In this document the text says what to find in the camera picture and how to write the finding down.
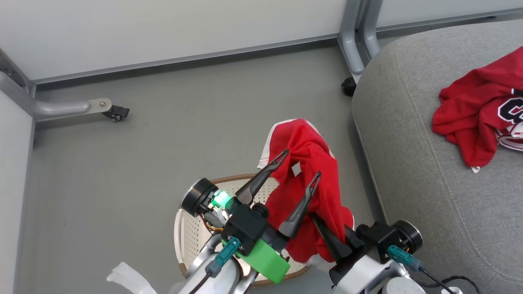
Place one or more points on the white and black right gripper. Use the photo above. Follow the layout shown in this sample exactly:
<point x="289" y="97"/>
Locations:
<point x="378" y="243"/>

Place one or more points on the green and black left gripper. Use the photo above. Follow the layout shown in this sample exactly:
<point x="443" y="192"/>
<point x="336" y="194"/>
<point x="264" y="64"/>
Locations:
<point x="249" y="228"/>

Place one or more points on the red shorts with white trim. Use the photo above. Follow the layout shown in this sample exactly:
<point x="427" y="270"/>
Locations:
<point x="306" y="143"/>

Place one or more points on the red jersey with letter print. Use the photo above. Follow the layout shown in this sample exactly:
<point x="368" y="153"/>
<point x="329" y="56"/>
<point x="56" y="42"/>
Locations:
<point x="470" y="114"/>

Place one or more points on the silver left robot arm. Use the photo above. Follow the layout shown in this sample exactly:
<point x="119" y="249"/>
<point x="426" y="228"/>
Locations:
<point x="222" y="282"/>

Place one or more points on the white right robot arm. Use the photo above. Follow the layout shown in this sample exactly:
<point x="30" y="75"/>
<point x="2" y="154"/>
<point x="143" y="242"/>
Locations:
<point x="396" y="286"/>

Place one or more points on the grey fabric sofa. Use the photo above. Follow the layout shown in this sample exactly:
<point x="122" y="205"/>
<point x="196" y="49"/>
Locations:
<point x="429" y="183"/>

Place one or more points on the white perforated laundry basket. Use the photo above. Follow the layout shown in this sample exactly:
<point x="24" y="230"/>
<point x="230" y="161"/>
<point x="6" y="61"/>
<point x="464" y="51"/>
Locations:
<point x="192" y="239"/>

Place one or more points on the round black caster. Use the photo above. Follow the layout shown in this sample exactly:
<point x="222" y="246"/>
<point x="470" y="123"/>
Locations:
<point x="348" y="86"/>

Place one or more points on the short grey partition foot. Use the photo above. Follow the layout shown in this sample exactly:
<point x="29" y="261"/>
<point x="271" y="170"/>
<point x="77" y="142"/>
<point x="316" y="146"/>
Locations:
<point x="349" y="36"/>
<point x="369" y="28"/>

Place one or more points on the white fabric strip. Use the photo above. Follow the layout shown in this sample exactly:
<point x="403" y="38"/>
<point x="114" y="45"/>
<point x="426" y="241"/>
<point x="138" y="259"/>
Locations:
<point x="124" y="278"/>

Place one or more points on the black caster with metal wheel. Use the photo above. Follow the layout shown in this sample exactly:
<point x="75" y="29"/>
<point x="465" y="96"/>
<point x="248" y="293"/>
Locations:
<point x="116" y="112"/>

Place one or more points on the long grey partition foot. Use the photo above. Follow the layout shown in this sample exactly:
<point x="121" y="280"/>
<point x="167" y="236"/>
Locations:
<point x="61" y="108"/>

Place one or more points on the grey partition corner post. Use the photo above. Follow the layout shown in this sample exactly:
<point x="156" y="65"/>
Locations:
<point x="14" y="73"/>

